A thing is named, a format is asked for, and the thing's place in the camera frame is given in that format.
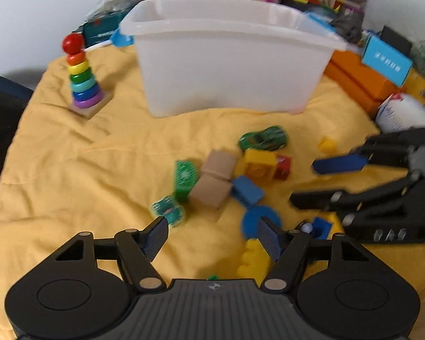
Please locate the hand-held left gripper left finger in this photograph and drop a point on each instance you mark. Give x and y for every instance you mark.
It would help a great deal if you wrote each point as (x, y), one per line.
(156, 235)

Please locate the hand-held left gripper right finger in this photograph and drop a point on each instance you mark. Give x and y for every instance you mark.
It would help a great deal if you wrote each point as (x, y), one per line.
(270, 237)

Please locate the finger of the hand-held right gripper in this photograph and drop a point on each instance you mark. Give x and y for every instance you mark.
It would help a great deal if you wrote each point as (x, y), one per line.
(315, 200)
(336, 164)

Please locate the small yellow toy brick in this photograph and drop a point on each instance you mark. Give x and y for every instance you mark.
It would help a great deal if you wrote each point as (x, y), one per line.
(327, 145)

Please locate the teal patterned block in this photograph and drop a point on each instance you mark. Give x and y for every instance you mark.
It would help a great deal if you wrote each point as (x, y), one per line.
(168, 211)

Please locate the large yellow toy brick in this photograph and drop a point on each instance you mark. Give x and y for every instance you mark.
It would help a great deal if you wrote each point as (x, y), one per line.
(253, 260)

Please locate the red printed block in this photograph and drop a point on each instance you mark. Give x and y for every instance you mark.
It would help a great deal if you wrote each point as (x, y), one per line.
(283, 167)

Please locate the blue wooden block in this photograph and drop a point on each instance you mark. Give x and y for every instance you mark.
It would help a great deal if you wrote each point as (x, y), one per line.
(248, 192)

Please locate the green arch block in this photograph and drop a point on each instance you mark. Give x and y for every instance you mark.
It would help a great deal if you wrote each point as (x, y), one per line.
(185, 180)

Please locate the tan wooden block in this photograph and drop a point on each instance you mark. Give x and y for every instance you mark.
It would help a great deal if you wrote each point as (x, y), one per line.
(210, 192)
(217, 163)

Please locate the green toy brick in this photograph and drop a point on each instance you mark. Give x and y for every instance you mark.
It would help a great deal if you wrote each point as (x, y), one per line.
(212, 277)

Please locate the green toy car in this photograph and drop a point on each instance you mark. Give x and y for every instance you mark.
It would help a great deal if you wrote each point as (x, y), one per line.
(264, 139)

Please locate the white plastic bin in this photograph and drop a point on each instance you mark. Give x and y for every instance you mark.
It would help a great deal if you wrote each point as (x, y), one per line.
(226, 71)

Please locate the small pale round toy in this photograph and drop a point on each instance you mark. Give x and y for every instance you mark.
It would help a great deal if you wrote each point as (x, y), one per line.
(306, 227)

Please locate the orange box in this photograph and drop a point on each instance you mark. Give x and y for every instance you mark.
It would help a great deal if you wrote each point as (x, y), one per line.
(364, 76)
(354, 92)

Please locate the white pack with red print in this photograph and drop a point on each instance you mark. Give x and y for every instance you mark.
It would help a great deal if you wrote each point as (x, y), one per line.
(403, 113)

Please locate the yellow cloth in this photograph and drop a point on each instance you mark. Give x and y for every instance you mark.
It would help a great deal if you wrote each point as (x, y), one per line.
(92, 170)

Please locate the blue box with white print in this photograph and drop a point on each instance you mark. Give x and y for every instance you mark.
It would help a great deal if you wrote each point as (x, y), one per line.
(386, 60)

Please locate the yellow box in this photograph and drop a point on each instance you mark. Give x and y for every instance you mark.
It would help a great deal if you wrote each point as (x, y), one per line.
(423, 85)

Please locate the dark grey cloth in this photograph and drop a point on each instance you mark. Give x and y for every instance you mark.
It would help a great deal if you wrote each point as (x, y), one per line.
(347, 26)

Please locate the black box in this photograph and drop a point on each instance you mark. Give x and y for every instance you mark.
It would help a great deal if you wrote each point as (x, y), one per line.
(396, 39)

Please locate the light blue box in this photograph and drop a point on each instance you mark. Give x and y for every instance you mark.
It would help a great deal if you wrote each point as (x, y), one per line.
(318, 24)

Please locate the black office chair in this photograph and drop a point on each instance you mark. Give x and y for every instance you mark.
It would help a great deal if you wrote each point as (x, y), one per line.
(0, 120)

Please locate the blue and white box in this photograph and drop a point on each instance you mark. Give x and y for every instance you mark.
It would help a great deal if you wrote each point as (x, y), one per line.
(122, 39)

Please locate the teal box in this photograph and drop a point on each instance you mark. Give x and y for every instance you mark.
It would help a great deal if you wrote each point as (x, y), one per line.
(99, 30)

